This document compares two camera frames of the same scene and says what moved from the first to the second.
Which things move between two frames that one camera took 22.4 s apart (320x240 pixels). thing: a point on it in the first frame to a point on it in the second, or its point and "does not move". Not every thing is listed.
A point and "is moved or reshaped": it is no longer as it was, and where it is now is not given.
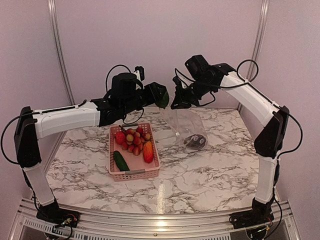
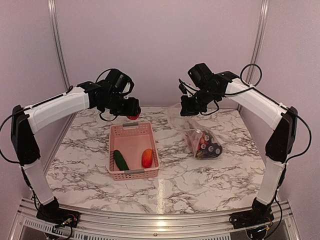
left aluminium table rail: (53, 152) does not move
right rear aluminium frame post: (263, 7) does not move
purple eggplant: (196, 140) to (209, 149)
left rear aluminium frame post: (57, 40) does not move
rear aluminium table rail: (174, 109) does not move
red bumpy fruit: (120, 137) to (134, 117)
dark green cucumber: (120, 162) does not move
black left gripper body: (149, 99) to (116, 107)
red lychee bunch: (135, 139) to (202, 141)
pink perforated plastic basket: (139, 168) does not move
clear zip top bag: (185, 122) is moved or reshaped
